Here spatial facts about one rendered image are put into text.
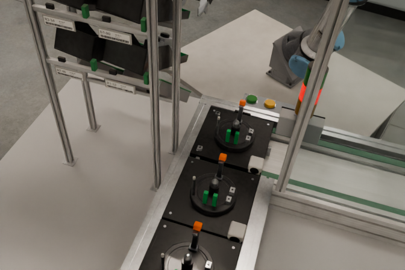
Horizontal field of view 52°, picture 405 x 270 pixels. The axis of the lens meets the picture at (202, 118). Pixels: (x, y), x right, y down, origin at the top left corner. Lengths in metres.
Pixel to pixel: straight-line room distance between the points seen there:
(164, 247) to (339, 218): 0.55
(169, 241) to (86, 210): 0.33
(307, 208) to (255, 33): 1.06
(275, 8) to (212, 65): 2.31
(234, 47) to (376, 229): 1.06
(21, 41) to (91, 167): 2.33
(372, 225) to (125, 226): 0.75
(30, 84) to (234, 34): 1.69
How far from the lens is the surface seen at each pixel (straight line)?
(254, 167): 1.34
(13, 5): 4.22
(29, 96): 3.16
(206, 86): 1.79
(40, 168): 1.54
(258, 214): 1.29
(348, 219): 1.39
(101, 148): 1.55
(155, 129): 1.20
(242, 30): 2.16
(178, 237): 1.20
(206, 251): 1.16
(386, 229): 1.42
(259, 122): 1.50
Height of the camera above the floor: 2.02
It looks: 45 degrees down
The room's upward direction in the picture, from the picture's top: 5 degrees clockwise
